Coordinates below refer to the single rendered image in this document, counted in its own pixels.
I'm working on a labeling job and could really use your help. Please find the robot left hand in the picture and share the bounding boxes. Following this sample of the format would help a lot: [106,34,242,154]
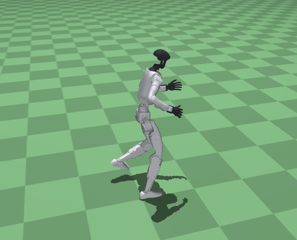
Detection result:
[161,79,182,92]

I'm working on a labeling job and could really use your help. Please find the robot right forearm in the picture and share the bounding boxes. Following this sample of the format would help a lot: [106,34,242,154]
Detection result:
[151,95,173,112]

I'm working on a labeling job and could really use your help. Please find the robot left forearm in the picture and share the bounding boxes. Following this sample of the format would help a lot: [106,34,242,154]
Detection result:
[158,86,167,92]

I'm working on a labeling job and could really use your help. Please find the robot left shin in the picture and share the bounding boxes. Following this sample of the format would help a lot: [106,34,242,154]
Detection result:
[117,140,149,164]

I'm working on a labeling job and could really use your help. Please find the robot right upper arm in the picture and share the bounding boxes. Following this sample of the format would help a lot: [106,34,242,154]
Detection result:
[146,74,163,105]

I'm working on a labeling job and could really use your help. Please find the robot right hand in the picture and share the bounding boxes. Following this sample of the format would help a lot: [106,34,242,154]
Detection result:
[167,105,183,118]

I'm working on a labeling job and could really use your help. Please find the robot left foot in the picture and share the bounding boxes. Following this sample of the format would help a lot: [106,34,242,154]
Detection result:
[110,159,129,170]

